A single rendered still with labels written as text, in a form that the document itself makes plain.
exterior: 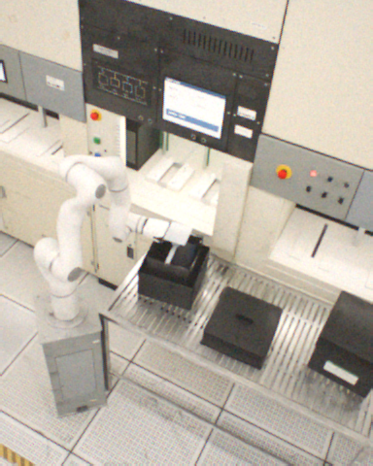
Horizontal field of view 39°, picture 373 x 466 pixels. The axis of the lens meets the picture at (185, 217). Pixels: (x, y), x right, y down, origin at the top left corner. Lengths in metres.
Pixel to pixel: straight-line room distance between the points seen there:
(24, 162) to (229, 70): 1.53
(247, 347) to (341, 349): 0.39
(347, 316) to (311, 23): 1.19
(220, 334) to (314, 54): 1.21
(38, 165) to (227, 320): 1.46
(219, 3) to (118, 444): 2.21
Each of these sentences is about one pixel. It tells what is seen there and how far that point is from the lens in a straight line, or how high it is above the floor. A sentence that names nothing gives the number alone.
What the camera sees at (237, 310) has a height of 0.86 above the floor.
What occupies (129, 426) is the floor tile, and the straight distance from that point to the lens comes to 3.05.
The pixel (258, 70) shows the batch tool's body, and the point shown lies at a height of 1.83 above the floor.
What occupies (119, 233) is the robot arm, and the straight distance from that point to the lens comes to 2.30.
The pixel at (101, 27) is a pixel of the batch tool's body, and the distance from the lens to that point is 2.36.
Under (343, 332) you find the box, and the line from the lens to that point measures 2.29.
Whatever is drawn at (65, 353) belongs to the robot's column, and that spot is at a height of 0.62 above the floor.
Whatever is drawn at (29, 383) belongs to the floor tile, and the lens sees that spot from 3.22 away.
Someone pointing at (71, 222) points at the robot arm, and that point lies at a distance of 2.07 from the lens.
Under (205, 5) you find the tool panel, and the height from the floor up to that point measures 2.02.
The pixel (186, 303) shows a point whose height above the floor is 0.81.
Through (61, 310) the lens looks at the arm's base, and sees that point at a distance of 2.40.
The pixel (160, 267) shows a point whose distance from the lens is 2.38.
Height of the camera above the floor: 2.80
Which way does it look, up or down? 45 degrees down
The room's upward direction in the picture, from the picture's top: 6 degrees clockwise
